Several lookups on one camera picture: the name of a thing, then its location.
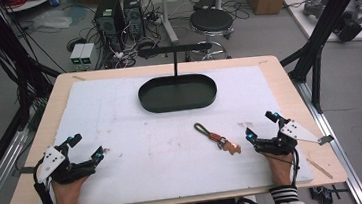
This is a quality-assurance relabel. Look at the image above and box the black round stool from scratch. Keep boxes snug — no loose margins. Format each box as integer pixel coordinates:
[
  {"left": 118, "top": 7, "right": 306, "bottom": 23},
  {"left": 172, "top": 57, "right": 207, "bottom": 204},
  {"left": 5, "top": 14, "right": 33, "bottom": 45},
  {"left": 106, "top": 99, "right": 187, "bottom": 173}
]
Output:
[{"left": 181, "top": 5, "right": 238, "bottom": 64}]

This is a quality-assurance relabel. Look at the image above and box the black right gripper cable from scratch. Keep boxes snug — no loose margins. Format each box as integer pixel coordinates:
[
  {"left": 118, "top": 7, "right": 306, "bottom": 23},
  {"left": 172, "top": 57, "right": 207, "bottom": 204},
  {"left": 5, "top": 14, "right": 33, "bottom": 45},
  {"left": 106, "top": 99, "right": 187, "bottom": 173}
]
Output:
[{"left": 229, "top": 148, "right": 306, "bottom": 204}]

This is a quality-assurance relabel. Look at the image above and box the keychain with brown dog charm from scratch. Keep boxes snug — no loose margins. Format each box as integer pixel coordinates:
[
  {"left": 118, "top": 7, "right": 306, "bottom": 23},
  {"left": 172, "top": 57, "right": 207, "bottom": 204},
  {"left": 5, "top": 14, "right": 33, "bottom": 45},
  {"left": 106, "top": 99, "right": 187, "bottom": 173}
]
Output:
[{"left": 193, "top": 118, "right": 243, "bottom": 160}]

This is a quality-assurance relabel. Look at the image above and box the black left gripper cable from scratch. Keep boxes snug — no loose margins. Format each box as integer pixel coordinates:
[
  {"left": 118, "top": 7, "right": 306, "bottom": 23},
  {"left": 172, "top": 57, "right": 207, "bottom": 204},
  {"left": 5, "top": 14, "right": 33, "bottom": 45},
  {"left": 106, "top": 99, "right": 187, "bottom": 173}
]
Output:
[{"left": 30, "top": 157, "right": 58, "bottom": 204}]

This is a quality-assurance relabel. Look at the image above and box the white power supply unit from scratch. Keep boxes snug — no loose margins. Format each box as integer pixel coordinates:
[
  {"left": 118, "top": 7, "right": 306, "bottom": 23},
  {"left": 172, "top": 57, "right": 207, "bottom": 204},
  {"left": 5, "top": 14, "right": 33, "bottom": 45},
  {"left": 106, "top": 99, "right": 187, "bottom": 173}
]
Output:
[
  {"left": 78, "top": 42, "right": 98, "bottom": 67},
  {"left": 68, "top": 42, "right": 87, "bottom": 68}
]

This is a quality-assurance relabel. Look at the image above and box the large black computer tower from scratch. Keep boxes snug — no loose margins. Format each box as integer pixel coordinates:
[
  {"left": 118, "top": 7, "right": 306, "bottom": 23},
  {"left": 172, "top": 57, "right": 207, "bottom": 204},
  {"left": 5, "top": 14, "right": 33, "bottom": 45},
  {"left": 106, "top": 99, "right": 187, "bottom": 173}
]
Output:
[{"left": 91, "top": 0, "right": 129, "bottom": 55}]

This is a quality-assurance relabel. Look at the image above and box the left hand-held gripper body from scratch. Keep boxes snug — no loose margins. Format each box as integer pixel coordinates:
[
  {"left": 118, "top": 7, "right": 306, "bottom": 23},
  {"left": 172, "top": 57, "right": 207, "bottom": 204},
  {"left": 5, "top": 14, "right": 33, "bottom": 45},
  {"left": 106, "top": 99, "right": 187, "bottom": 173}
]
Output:
[{"left": 32, "top": 140, "right": 98, "bottom": 189}]

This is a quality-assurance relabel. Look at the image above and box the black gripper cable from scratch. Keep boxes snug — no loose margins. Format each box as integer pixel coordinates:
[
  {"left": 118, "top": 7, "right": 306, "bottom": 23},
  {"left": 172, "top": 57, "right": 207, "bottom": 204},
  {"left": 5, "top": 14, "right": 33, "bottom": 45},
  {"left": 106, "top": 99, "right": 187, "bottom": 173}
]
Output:
[
  {"left": 30, "top": 157, "right": 58, "bottom": 204},
  {"left": 229, "top": 148, "right": 306, "bottom": 204}
]

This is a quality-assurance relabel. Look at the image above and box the black hanger stand with tray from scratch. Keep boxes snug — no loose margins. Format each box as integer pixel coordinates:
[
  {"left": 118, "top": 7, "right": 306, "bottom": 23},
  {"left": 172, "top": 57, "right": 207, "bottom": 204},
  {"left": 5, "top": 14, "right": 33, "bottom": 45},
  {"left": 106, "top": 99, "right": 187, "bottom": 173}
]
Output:
[{"left": 133, "top": 41, "right": 221, "bottom": 116}]

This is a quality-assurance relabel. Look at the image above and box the white round table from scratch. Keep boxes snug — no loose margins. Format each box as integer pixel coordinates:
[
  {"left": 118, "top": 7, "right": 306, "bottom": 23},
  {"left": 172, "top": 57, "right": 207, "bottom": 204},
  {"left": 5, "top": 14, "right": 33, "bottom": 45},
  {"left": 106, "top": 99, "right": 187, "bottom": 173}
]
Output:
[{"left": 0, "top": 0, "right": 59, "bottom": 15}]

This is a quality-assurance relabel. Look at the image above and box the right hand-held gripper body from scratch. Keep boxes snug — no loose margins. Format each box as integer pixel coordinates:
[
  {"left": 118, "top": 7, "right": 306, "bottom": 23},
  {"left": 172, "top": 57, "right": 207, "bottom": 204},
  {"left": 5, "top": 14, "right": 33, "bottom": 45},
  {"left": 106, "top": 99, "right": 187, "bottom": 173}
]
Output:
[{"left": 251, "top": 116, "right": 322, "bottom": 159}]

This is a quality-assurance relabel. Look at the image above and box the tangle of cables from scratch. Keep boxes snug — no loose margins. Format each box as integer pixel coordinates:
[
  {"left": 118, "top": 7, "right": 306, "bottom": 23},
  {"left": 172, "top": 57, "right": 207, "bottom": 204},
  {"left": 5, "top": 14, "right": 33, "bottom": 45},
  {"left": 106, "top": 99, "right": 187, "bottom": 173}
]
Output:
[{"left": 98, "top": 6, "right": 170, "bottom": 71}]

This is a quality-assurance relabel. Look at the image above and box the white foam mat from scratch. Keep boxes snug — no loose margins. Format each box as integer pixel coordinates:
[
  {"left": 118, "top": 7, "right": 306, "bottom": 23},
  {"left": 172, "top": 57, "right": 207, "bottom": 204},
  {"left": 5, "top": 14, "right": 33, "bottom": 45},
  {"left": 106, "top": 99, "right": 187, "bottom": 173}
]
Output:
[{"left": 22, "top": 58, "right": 316, "bottom": 204}]

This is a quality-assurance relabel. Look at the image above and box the thin wooden stick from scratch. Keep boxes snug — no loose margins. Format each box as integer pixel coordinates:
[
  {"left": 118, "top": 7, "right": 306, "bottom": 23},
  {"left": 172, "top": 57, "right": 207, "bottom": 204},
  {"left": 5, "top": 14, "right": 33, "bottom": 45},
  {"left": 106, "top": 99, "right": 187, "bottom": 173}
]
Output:
[{"left": 305, "top": 155, "right": 334, "bottom": 182}]

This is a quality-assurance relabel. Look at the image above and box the grey metal bracket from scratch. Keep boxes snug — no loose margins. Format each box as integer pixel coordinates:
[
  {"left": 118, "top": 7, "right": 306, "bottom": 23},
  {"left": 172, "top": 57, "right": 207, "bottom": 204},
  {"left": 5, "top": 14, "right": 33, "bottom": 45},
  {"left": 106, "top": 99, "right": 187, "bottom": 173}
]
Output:
[
  {"left": 11, "top": 165, "right": 37, "bottom": 177},
  {"left": 317, "top": 134, "right": 336, "bottom": 146}
]

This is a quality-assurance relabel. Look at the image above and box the grey and black device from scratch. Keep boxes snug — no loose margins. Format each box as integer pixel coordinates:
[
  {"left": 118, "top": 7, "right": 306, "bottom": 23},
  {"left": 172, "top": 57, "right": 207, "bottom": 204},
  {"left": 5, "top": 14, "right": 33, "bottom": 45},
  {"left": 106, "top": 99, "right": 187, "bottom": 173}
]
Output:
[{"left": 301, "top": 0, "right": 362, "bottom": 47}]

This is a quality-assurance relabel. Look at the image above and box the person's left hand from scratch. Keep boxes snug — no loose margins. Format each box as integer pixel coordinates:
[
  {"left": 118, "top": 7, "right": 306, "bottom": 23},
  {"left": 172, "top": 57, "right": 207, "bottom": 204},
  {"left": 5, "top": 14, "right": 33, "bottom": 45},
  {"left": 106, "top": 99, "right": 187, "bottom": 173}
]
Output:
[{"left": 51, "top": 175, "right": 91, "bottom": 204}]

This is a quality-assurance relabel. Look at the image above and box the person's right hand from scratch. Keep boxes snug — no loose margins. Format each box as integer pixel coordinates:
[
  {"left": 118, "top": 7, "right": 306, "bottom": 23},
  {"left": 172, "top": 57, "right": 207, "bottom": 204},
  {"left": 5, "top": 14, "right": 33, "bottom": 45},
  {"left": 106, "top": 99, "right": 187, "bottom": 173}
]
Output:
[{"left": 263, "top": 150, "right": 299, "bottom": 191}]

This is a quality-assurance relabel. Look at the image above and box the flat black case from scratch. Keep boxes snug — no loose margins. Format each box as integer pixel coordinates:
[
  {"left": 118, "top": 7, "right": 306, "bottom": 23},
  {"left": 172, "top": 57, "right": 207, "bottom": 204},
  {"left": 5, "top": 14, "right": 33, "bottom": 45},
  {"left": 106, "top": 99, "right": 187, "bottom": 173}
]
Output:
[{"left": 191, "top": 0, "right": 220, "bottom": 12}]

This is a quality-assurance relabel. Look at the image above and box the black metal frame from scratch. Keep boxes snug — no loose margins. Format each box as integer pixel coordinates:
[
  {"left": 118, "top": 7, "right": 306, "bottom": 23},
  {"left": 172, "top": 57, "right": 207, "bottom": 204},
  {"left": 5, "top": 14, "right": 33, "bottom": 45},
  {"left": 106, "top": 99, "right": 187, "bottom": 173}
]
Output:
[
  {"left": 0, "top": 0, "right": 73, "bottom": 191},
  {"left": 274, "top": 0, "right": 362, "bottom": 117}
]

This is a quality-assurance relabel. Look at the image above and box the white floor board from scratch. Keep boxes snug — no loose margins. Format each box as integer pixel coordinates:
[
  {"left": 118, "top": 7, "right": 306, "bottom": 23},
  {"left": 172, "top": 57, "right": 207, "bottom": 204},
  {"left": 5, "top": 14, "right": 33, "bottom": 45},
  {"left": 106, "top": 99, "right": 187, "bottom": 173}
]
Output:
[{"left": 283, "top": 0, "right": 362, "bottom": 49}]

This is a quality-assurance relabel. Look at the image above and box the clear plastic bag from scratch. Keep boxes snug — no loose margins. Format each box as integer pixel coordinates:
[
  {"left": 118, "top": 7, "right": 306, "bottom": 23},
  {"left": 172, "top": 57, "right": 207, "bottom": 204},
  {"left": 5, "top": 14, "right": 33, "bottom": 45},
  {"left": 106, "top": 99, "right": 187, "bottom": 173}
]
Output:
[{"left": 30, "top": 7, "right": 74, "bottom": 33}]

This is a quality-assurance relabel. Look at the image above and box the narrow black computer tower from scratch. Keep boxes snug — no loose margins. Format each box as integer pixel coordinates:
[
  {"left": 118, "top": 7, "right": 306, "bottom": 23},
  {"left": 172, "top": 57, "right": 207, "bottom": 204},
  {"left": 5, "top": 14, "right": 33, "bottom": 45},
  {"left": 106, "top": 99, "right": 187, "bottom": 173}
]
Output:
[{"left": 122, "top": 0, "right": 147, "bottom": 43}]

